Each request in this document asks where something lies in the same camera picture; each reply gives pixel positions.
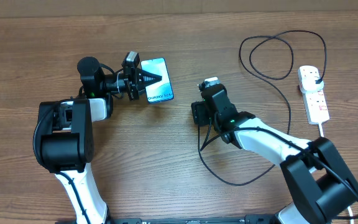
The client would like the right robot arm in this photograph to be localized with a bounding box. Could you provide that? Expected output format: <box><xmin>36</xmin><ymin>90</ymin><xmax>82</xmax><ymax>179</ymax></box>
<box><xmin>191</xmin><ymin>81</ymin><xmax>358</xmax><ymax>223</ymax></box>

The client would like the white charger plug adapter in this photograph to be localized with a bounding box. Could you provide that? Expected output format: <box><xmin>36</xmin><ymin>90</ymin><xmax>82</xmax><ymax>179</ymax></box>
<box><xmin>300</xmin><ymin>77</ymin><xmax>324</xmax><ymax>94</ymax></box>

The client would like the Samsung Galaxy smartphone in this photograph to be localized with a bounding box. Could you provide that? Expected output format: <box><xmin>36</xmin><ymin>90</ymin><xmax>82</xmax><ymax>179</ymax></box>
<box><xmin>140</xmin><ymin>58</ymin><xmax>174</xmax><ymax>103</ymax></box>

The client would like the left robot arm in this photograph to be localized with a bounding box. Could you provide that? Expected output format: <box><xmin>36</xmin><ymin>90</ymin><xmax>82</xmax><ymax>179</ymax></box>
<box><xmin>33</xmin><ymin>51</ymin><xmax>173</xmax><ymax>223</ymax></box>

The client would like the black USB charging cable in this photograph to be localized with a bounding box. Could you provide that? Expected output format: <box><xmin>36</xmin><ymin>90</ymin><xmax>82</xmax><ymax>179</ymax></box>
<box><xmin>197</xmin><ymin>30</ymin><xmax>328</xmax><ymax>187</ymax></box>

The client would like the white power strip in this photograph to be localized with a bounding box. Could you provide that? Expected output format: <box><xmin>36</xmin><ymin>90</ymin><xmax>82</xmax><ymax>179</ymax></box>
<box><xmin>297</xmin><ymin>65</ymin><xmax>331</xmax><ymax>126</ymax></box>

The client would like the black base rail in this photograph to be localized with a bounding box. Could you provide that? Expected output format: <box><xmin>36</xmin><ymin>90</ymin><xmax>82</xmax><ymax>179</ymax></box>
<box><xmin>106</xmin><ymin>214</ymin><xmax>280</xmax><ymax>224</ymax></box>

